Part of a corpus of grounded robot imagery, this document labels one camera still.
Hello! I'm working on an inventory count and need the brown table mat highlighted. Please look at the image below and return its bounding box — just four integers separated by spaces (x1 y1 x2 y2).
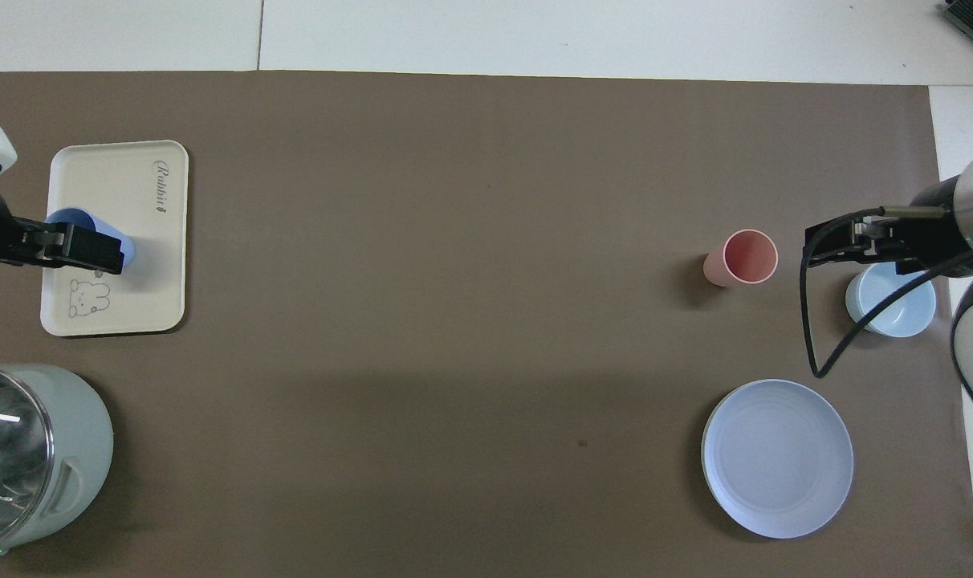
0 71 973 578

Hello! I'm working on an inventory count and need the blue plastic cup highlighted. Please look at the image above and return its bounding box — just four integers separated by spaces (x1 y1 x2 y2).
44 207 138 271

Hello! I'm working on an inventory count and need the pink plastic cup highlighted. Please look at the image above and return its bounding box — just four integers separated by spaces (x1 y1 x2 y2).
702 229 779 288

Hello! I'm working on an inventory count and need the light blue bowl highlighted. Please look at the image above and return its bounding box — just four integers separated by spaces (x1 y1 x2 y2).
845 262 937 337

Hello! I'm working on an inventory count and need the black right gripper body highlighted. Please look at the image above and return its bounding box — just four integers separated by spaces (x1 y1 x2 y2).
894 178 972 279

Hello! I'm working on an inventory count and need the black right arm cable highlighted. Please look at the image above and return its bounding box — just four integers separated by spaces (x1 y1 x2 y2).
800 206 973 379

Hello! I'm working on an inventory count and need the cream rabbit print tray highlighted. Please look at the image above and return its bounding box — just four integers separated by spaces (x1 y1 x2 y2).
40 140 189 337

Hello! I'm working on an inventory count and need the periwinkle blue plate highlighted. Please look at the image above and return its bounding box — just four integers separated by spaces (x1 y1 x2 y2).
701 379 855 539

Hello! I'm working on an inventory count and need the glass pot lid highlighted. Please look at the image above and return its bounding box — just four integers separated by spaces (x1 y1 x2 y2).
0 369 57 548

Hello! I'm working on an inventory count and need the pale green cooking pot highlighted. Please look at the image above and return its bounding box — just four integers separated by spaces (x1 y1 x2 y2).
0 364 116 561

